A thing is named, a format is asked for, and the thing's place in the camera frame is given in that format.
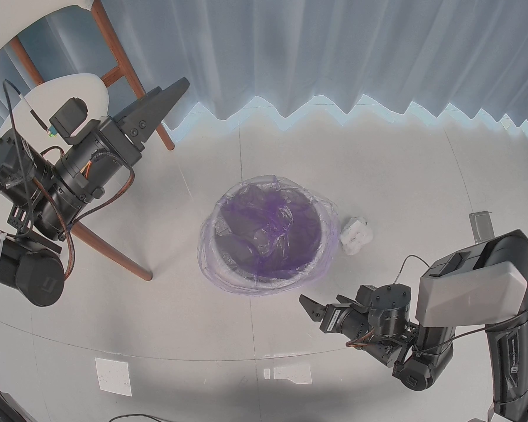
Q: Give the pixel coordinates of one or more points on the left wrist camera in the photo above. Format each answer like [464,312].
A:
[70,117]

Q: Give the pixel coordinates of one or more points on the white cushioned wooden chair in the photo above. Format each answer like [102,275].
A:
[26,11]

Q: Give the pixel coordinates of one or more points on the purple plastic bag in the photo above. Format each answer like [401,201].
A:
[268,218]

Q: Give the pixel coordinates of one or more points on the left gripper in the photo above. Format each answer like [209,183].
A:
[97,165]

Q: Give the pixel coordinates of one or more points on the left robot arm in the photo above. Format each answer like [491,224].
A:
[39,279]

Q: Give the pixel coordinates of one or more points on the crumpled white paper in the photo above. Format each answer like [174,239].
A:
[356,235]

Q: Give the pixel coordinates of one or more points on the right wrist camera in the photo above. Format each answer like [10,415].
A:
[365,297]

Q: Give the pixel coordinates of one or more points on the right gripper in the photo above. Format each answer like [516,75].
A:
[350,321]

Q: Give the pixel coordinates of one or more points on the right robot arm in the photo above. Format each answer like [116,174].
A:
[466,288]

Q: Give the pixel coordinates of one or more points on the pale blue curtain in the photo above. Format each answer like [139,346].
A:
[290,38]

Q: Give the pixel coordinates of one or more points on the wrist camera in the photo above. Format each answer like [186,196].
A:
[365,297]
[70,117]

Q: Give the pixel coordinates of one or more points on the white trash bin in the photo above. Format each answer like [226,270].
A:
[324,231]

